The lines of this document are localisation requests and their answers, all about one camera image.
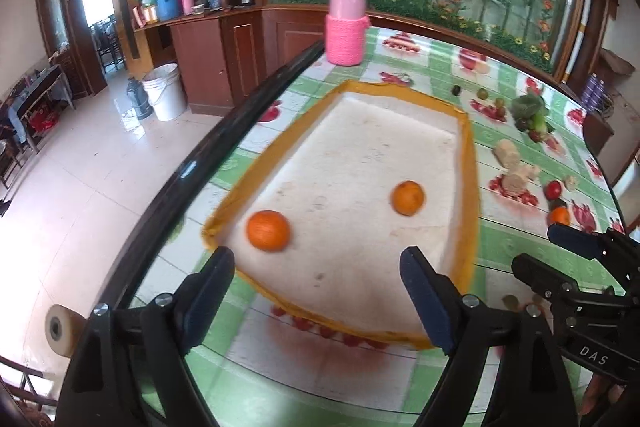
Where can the yellow rimmed white tray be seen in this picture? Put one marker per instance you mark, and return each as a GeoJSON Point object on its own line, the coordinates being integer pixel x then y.
{"type": "Point", "coordinates": [331, 174]}

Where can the purple bottle left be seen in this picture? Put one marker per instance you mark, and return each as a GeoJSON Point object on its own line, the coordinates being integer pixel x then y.
{"type": "Point", "coordinates": [587, 94]}

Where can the beige cut chunk three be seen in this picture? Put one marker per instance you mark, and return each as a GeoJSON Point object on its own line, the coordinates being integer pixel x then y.
{"type": "Point", "coordinates": [530, 172]}

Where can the orange fruit two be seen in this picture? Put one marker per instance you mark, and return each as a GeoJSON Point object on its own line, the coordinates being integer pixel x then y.
{"type": "Point", "coordinates": [268, 230]}

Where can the purple bottle right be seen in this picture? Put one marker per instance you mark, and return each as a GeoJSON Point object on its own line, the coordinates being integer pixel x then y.
{"type": "Point", "coordinates": [597, 95]}

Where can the dark plum by bok choy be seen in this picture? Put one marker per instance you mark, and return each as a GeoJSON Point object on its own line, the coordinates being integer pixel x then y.
{"type": "Point", "coordinates": [521, 125]}

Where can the orange fruit three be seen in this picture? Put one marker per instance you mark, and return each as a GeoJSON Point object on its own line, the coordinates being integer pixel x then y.
{"type": "Point", "coordinates": [407, 198]}

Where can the beige cut chunk four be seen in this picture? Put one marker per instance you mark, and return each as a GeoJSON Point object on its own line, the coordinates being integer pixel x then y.
{"type": "Point", "coordinates": [570, 183]}

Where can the pink knitted jar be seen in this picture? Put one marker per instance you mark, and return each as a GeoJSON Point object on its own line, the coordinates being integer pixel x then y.
{"type": "Point", "coordinates": [346, 27]}

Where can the small red date by bok choy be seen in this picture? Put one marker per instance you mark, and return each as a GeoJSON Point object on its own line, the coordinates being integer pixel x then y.
{"type": "Point", "coordinates": [535, 136]}

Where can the beige cut chunk two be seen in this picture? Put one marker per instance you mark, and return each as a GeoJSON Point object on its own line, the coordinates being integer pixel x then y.
{"type": "Point", "coordinates": [506, 153]}

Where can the beige cut chunk one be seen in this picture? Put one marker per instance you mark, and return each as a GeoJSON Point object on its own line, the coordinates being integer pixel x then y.
{"type": "Point", "coordinates": [515, 181]}

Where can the white plastic bucket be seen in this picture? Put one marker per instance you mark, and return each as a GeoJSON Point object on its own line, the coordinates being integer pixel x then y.
{"type": "Point", "coordinates": [165, 92]}

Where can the purple bottle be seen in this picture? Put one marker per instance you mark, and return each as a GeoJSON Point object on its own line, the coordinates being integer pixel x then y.
{"type": "Point", "coordinates": [597, 95]}
{"type": "Point", "coordinates": [587, 94]}

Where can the orange fruit one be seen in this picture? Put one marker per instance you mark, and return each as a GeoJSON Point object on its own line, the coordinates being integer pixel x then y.
{"type": "Point", "coordinates": [559, 215]}

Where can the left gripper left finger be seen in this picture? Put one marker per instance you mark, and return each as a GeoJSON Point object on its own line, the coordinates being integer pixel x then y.
{"type": "Point", "coordinates": [129, 367]}

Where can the bok choy vegetable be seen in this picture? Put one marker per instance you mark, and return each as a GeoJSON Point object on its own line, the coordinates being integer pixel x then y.
{"type": "Point", "coordinates": [532, 108]}

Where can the right hand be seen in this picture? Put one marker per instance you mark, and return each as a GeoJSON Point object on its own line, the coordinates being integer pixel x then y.
{"type": "Point", "coordinates": [599, 388]}

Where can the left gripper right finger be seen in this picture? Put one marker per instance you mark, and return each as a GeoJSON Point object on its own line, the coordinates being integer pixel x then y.
{"type": "Point", "coordinates": [531, 387]}

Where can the dark wooden sideboard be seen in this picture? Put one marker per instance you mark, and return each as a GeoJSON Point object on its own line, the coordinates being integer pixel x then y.
{"type": "Point", "coordinates": [596, 132]}

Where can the red tomato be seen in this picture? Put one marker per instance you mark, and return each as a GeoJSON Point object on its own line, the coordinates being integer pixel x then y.
{"type": "Point", "coordinates": [553, 190]}

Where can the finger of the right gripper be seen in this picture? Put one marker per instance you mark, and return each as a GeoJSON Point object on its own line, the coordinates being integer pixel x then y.
{"type": "Point", "coordinates": [583, 244]}
{"type": "Point", "coordinates": [545, 280]}

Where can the dark plum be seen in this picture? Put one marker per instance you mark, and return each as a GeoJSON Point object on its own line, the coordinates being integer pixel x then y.
{"type": "Point", "coordinates": [521, 125]}
{"type": "Point", "coordinates": [556, 203]}

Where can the green grape left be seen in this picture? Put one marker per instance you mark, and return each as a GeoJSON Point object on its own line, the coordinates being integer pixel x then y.
{"type": "Point", "coordinates": [482, 94]}

